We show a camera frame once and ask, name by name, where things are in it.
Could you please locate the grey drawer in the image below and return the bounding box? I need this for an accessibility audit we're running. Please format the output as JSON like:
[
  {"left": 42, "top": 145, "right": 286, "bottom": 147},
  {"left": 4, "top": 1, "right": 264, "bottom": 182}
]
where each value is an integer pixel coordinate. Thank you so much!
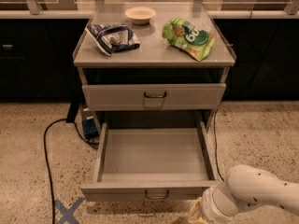
[
  {"left": 82, "top": 83, "right": 226, "bottom": 111},
  {"left": 81, "top": 122, "right": 221, "bottom": 202}
]

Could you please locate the blue tape cross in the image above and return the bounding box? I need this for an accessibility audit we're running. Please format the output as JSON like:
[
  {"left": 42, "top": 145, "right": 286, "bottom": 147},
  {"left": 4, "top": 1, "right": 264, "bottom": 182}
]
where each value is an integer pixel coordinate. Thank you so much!
[{"left": 55, "top": 197, "right": 84, "bottom": 224}]

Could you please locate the grey top drawer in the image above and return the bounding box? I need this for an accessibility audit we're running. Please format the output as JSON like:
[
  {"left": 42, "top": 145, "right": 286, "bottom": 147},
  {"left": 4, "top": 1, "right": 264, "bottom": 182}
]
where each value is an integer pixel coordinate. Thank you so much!
[{"left": 82, "top": 83, "right": 226, "bottom": 111}]

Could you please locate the black cable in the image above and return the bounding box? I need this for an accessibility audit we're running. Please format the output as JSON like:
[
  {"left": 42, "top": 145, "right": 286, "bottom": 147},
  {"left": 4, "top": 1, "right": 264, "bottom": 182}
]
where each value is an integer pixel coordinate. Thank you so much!
[
  {"left": 42, "top": 118, "right": 100, "bottom": 224},
  {"left": 212, "top": 108, "right": 226, "bottom": 183}
]

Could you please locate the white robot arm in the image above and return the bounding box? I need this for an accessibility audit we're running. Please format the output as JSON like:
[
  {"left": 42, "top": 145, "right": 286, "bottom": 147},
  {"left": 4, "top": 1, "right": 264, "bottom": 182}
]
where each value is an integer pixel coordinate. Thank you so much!
[{"left": 188, "top": 164, "right": 299, "bottom": 224}]

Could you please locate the green snack bag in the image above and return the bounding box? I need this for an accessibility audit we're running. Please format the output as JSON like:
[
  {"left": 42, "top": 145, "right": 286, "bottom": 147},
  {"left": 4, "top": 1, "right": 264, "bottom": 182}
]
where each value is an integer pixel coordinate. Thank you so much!
[{"left": 162, "top": 18, "right": 216, "bottom": 62}]

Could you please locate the black cable on right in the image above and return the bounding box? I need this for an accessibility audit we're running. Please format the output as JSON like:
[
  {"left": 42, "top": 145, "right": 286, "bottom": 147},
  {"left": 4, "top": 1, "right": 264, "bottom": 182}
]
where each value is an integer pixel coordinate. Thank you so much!
[{"left": 212, "top": 108, "right": 226, "bottom": 183}]

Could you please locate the blue white chip bag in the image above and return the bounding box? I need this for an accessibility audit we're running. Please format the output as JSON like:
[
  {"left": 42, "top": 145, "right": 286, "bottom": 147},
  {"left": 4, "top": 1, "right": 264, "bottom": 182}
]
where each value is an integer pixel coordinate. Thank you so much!
[{"left": 85, "top": 23, "right": 140, "bottom": 56}]

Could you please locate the white paper bowl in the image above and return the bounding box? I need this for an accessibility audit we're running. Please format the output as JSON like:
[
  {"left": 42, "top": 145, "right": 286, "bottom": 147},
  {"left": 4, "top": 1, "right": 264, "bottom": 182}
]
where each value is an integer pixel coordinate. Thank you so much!
[{"left": 125, "top": 7, "right": 156, "bottom": 25}]

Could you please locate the blue power box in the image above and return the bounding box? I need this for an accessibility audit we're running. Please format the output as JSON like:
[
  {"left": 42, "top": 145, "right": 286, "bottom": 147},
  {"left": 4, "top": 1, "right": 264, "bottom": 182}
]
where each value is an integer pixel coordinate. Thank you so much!
[{"left": 80, "top": 105, "right": 98, "bottom": 139}]

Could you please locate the grey drawer cabinet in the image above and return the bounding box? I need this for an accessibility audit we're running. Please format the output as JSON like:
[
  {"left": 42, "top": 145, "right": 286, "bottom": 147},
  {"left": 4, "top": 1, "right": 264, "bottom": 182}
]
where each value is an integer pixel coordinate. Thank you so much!
[{"left": 74, "top": 4, "right": 235, "bottom": 134}]

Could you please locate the black cable on left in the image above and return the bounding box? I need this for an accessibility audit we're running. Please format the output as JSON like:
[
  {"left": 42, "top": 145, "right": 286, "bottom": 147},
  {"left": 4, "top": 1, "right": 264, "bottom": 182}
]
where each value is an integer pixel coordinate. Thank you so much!
[{"left": 42, "top": 118, "right": 100, "bottom": 224}]

